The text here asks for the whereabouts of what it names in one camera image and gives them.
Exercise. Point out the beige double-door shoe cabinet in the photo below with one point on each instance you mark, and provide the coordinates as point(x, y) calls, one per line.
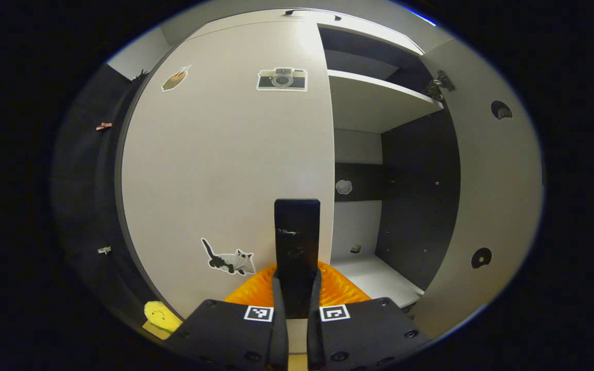
point(415, 206)

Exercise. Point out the yellow soft toy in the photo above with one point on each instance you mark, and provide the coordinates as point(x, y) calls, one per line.
point(160, 315)

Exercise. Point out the silver clip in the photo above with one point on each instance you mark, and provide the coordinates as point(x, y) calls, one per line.
point(104, 250)

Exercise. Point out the red clip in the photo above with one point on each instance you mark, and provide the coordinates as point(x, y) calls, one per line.
point(103, 125)

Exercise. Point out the black backdrop cloth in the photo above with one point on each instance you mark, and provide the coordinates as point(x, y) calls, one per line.
point(85, 206)

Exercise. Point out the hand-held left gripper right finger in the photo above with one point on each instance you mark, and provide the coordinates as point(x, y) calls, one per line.
point(313, 340)

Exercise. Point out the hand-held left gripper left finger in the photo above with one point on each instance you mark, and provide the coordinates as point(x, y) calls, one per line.
point(279, 340)

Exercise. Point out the beige cabinet door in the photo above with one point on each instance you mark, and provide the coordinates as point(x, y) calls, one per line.
point(498, 190)
point(214, 170)

